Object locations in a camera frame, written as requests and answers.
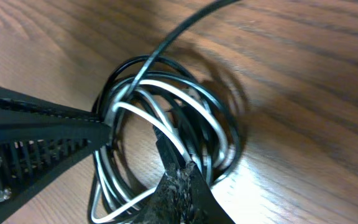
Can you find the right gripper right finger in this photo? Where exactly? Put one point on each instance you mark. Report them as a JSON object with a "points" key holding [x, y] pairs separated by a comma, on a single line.
{"points": [[182, 196]]}

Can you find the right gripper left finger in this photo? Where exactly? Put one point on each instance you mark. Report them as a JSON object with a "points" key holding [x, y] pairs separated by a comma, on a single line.
{"points": [[39, 141]]}

